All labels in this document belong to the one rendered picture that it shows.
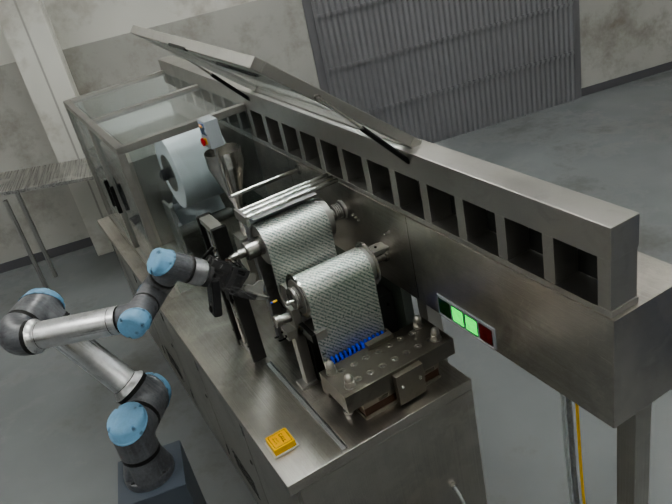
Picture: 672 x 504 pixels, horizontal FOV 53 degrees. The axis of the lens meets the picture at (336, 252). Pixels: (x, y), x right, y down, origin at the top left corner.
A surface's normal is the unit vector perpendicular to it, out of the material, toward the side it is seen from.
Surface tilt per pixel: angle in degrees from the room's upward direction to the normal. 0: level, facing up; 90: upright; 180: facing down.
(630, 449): 90
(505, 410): 0
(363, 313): 90
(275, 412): 0
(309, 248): 92
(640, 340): 90
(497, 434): 0
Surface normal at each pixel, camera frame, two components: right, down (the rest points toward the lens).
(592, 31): 0.29, 0.41
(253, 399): -0.19, -0.86
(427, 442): 0.49, 0.33
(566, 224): -0.85, 0.39
